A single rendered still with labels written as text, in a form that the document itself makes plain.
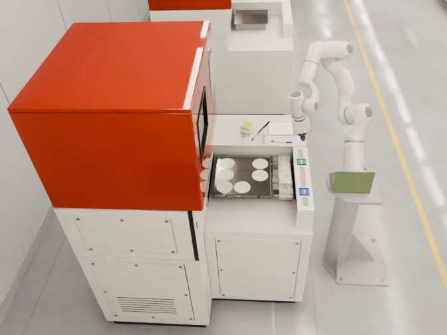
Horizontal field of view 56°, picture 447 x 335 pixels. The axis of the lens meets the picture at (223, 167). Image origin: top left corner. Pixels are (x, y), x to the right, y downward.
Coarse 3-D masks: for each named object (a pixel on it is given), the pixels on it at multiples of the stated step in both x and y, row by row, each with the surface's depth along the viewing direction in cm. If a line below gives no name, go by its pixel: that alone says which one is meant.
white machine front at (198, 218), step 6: (204, 204) 247; (204, 210) 247; (192, 216) 204; (198, 216) 222; (204, 216) 248; (192, 222) 208; (198, 222) 223; (204, 222) 248; (192, 228) 211; (198, 228) 223; (192, 234) 214; (198, 234) 224; (192, 240) 218; (198, 240) 224; (198, 246) 224; (198, 252) 224; (198, 258) 228
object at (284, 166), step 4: (280, 160) 278; (284, 160) 277; (288, 160) 277; (280, 164) 275; (284, 164) 275; (288, 164) 274; (280, 168) 272; (284, 168) 272; (288, 168) 272; (280, 172) 269; (284, 172) 269; (288, 172) 269; (280, 176) 266; (284, 176) 266; (288, 176) 266; (280, 188) 259; (284, 188) 259; (288, 188) 258; (280, 196) 254; (284, 196) 254; (288, 196) 254; (292, 196) 253
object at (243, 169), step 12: (228, 168) 271; (240, 168) 271; (252, 168) 270; (264, 168) 270; (216, 180) 264; (228, 180) 263; (240, 180) 263; (252, 180) 262; (264, 180) 262; (216, 192) 256; (228, 192) 256; (252, 192) 255; (264, 192) 254
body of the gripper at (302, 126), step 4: (292, 120) 247; (296, 120) 245; (300, 120) 244; (304, 120) 245; (308, 120) 246; (292, 124) 248; (296, 124) 247; (300, 124) 247; (304, 124) 246; (308, 124) 247; (296, 128) 249; (300, 128) 249; (304, 128) 248; (308, 128) 248; (296, 132) 251; (300, 132) 251; (304, 132) 250
